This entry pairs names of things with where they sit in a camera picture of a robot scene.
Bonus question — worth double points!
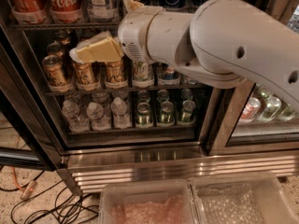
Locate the right clear plastic bin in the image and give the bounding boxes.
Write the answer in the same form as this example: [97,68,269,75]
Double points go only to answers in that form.
[191,172,299,224]

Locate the front middle gold can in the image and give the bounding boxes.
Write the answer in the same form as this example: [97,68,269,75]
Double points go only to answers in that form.
[73,62,99,91]

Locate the black floor cables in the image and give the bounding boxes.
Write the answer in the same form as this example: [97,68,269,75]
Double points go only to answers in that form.
[0,165,101,224]

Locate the left Red Bull can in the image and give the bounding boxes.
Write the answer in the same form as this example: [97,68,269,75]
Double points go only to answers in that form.
[158,63,180,85]

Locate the right green can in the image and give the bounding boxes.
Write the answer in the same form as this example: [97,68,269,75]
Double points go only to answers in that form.
[178,100,196,125]

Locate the clear plastic bin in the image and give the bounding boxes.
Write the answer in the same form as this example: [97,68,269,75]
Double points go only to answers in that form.
[191,172,299,224]
[98,179,199,224]

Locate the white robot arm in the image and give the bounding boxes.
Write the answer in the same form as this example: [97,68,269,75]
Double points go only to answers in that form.
[69,0,299,110]

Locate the gold can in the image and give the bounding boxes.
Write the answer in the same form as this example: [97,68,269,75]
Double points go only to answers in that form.
[42,54,74,92]
[73,62,99,91]
[105,60,128,89]

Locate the right water bottle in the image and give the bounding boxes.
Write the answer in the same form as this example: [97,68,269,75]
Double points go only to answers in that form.
[110,97,132,129]

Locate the left red Coca-Cola bottle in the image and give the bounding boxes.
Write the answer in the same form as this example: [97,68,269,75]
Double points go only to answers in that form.
[12,0,48,24]

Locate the right red Coca-Cola bottle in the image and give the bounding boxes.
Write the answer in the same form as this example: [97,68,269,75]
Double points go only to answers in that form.
[50,0,81,23]

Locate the orange extension cord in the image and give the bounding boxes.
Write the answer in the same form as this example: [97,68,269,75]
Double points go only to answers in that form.
[0,119,38,201]

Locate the green white Mist can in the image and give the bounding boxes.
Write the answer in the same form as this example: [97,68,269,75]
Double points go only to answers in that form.
[132,61,154,88]

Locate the left water bottle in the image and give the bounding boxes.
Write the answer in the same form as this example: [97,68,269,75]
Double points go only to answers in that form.
[62,100,90,133]

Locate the stainless steel fridge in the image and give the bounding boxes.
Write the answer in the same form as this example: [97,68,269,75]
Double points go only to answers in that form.
[0,0,299,196]

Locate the water bottle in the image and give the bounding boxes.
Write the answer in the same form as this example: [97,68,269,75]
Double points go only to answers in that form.
[86,102,111,131]
[62,100,90,133]
[110,97,132,129]

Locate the red can behind glass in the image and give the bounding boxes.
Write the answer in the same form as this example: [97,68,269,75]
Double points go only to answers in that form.
[239,97,261,123]

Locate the middle green can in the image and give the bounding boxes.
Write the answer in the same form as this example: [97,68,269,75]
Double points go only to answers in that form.
[158,101,175,127]

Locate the open glass fridge door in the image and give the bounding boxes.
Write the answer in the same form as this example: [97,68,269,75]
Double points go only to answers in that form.
[0,44,61,171]

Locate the left clear plastic bin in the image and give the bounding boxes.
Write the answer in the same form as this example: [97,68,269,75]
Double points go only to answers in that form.
[98,179,199,224]

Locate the left green can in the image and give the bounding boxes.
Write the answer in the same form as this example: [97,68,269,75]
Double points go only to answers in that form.
[135,102,153,128]

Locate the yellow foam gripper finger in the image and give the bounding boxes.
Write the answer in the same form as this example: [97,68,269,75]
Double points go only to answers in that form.
[123,0,144,13]
[69,31,124,63]

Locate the middle water bottle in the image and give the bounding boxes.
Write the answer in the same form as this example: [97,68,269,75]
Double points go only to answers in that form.
[86,102,111,131]

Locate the front left gold can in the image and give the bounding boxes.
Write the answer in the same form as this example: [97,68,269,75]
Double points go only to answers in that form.
[42,54,74,92]

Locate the red coca-cola bottle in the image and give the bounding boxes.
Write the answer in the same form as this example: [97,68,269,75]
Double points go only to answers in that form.
[12,0,48,24]
[50,0,81,23]

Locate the front right gold can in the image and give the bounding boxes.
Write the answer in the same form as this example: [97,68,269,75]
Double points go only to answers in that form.
[105,60,128,89]

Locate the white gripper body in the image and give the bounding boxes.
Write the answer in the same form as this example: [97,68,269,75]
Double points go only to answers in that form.
[118,6,164,63]

